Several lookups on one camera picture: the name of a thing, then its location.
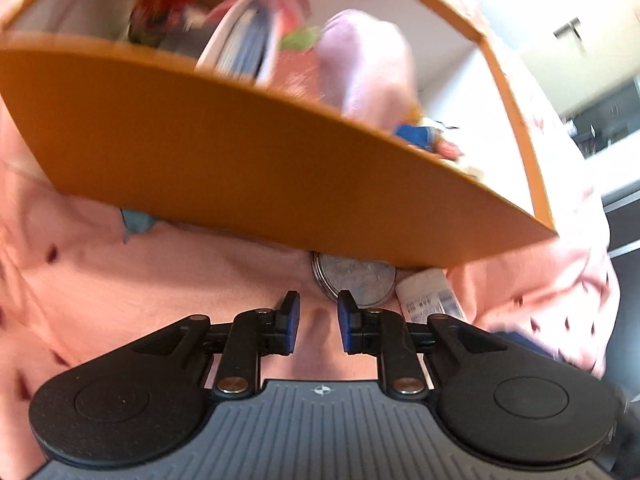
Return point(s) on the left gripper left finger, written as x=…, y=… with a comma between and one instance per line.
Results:
x=243, y=343

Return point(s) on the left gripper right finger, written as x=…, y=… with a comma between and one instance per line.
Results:
x=395, y=344

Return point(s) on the white labelled bottle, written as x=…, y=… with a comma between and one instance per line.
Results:
x=425, y=293

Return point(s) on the round silver tin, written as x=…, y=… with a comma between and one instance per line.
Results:
x=371, y=283

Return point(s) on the pink printed duvet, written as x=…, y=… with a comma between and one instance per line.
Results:
x=105, y=310

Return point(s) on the orange blue plush doll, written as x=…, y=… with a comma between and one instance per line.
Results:
x=429, y=136

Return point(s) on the pink green plush strawberry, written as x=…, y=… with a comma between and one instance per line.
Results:
x=297, y=68

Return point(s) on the light pink cloth pouch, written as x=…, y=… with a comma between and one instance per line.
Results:
x=366, y=69

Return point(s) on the pink grey wallet pouch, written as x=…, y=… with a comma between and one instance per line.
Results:
x=245, y=44

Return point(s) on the orange cardboard box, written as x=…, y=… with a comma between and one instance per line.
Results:
x=136, y=128

